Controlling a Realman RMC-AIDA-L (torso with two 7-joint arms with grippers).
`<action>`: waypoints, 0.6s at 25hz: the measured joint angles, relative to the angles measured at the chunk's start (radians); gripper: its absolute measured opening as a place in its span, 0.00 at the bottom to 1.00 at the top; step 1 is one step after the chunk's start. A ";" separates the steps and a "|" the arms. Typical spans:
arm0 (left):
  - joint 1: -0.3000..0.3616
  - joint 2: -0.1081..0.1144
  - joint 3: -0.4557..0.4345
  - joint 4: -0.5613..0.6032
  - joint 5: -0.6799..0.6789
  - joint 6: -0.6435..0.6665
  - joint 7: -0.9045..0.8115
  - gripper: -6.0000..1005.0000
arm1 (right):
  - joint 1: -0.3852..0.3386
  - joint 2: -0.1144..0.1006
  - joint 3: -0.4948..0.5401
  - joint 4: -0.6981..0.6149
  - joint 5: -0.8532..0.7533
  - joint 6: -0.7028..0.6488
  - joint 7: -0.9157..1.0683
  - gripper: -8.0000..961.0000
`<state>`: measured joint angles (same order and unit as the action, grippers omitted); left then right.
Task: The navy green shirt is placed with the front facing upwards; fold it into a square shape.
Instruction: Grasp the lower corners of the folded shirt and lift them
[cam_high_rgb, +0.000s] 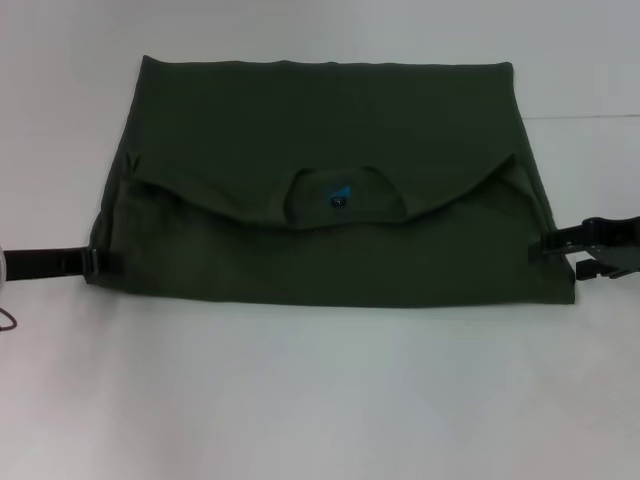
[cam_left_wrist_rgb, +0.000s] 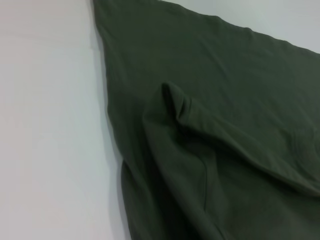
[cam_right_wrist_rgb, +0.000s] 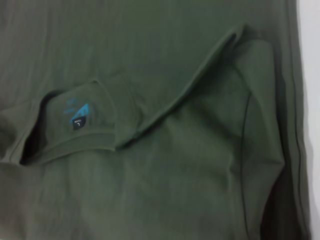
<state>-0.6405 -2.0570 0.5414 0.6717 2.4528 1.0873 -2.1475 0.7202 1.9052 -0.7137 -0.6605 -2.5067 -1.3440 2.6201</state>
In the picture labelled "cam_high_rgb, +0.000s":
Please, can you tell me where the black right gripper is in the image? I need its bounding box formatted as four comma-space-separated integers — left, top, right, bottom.
528, 214, 640, 282

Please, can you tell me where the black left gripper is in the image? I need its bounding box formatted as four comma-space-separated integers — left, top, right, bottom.
3, 246, 125, 284

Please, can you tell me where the dark green FREE t-shirt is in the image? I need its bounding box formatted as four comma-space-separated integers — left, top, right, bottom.
84, 53, 579, 307

